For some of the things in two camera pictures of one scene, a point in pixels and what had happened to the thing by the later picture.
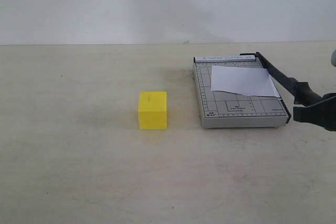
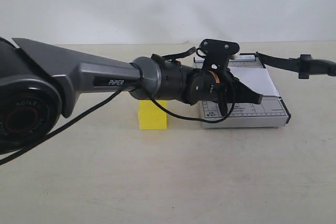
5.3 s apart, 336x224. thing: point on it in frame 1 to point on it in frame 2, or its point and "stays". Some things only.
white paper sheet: (254, 81) stays
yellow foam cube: (153, 110) stays
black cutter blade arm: (300, 91) to (304, 65)
